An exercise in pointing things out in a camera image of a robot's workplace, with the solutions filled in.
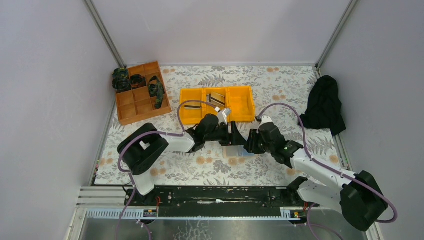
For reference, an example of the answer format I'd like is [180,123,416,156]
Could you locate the yellow three-compartment bin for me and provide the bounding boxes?
[179,86,255,125]

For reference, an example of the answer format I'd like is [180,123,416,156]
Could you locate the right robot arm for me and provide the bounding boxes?
[244,121,389,232]

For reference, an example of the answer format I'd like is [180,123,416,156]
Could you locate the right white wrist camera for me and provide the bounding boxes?
[255,115,273,126]

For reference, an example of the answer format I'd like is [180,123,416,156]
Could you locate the orange compartment tray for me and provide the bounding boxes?
[115,61,172,126]

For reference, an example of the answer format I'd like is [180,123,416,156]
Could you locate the card in middle bin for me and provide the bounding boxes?
[206,92,226,107]

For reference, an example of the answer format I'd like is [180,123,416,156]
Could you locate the purple cable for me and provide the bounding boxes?
[114,99,218,240]
[255,102,399,240]

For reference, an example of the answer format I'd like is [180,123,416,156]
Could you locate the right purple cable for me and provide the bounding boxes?
[255,102,399,240]

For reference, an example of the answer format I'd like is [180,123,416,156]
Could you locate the camo belt in tray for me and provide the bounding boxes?
[148,76,165,109]

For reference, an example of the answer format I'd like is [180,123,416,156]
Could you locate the card in left bin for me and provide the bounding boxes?
[184,102,202,110]

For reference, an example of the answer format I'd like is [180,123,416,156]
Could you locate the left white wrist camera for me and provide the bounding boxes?
[215,107,232,125]

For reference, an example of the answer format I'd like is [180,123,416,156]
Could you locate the black cloth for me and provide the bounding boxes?
[300,75,347,136]

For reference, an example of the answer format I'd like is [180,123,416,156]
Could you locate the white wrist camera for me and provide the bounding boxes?
[215,107,232,125]
[255,115,273,126]

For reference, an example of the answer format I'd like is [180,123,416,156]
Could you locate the aluminium frame rails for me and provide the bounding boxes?
[66,186,383,240]

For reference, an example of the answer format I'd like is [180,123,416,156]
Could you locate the rolled belt in tray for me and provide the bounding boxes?
[129,74,147,89]

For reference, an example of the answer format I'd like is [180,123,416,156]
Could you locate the card in bin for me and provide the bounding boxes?
[184,102,202,110]
[206,92,226,107]

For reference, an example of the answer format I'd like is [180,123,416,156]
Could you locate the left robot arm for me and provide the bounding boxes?
[117,108,247,196]

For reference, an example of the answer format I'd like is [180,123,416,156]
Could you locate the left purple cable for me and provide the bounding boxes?
[114,99,218,240]

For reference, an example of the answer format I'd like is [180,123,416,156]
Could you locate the rolled camo belt outside tray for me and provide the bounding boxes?
[112,67,131,93]

